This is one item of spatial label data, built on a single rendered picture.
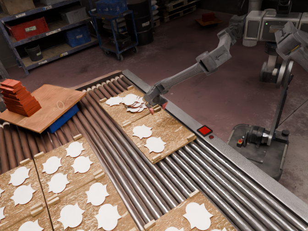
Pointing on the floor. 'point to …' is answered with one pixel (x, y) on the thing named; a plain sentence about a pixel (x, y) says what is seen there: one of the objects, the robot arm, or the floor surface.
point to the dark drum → (140, 22)
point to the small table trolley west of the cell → (108, 48)
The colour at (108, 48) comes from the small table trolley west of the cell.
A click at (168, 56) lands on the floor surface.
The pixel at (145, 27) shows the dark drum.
